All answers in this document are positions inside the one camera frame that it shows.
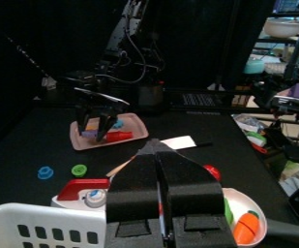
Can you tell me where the green toy gear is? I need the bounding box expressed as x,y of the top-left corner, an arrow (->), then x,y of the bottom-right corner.
70,164 -> 90,177

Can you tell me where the pink plastic tray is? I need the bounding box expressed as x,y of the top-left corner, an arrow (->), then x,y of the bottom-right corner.
69,112 -> 150,152

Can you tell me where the green toy vegetable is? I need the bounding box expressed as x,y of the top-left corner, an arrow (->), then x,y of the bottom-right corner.
224,197 -> 236,228

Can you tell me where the white toy knife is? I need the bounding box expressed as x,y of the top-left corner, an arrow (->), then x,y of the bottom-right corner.
160,135 -> 214,151

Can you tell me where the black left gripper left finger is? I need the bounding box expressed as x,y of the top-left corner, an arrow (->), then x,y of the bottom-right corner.
106,139 -> 165,248

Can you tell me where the plastic bag of toys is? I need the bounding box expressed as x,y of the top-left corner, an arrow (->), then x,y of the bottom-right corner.
233,113 -> 272,154

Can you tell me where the orange toy carrot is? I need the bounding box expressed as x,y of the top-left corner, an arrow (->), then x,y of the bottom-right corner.
233,210 -> 262,245

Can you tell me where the red toy tomato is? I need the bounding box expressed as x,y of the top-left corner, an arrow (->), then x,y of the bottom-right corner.
202,164 -> 224,182

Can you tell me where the white bowl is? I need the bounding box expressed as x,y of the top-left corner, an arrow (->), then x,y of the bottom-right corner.
264,16 -> 299,39

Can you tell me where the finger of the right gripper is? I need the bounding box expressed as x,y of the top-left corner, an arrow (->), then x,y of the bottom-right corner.
76,106 -> 94,132
96,112 -> 120,143

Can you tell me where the black cylinder robot base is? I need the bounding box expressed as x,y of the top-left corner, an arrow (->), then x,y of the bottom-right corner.
138,80 -> 166,110

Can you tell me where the purple toy gear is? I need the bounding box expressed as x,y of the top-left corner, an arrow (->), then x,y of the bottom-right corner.
81,129 -> 101,140

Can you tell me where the white plastic basket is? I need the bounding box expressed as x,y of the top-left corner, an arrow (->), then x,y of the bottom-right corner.
0,201 -> 109,248

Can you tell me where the red toy piece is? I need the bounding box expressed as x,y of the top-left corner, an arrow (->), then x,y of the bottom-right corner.
106,130 -> 134,143

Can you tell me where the light blue toy gear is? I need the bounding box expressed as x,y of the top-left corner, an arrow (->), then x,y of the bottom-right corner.
112,119 -> 126,130

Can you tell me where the white toy pan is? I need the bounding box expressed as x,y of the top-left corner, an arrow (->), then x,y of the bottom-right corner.
222,187 -> 270,248

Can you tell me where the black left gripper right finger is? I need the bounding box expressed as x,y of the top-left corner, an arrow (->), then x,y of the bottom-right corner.
156,139 -> 238,248

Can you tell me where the yellow toy piece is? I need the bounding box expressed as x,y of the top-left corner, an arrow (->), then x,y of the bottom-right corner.
86,117 -> 104,131

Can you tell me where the wooden stick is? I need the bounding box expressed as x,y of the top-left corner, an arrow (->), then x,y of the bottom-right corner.
106,155 -> 138,178

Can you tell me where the teal cup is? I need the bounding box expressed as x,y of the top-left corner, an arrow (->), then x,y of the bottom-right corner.
244,58 -> 268,75

